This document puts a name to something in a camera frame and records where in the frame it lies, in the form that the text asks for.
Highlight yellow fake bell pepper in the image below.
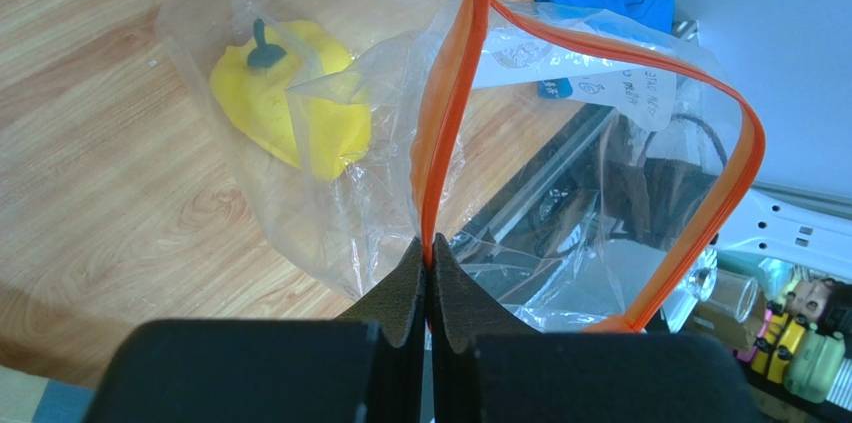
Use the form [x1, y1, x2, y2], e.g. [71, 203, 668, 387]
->
[210, 18, 371, 181]

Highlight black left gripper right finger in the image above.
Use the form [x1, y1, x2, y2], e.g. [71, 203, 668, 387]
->
[425, 235, 760, 422]

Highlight clear zip top bag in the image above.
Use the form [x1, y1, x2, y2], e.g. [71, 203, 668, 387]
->
[156, 0, 766, 332]

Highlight clear glass cup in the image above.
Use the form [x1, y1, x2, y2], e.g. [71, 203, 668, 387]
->
[687, 268, 759, 323]

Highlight colourful toy figures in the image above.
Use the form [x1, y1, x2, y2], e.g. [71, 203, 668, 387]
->
[731, 277, 851, 412]

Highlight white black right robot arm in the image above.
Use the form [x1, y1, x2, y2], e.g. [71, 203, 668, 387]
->
[714, 190, 851, 268]

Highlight blue beige striped pillow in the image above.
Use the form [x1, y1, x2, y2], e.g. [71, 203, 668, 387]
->
[0, 366, 94, 423]

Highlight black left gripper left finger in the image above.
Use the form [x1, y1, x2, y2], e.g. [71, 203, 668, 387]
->
[85, 240, 426, 422]

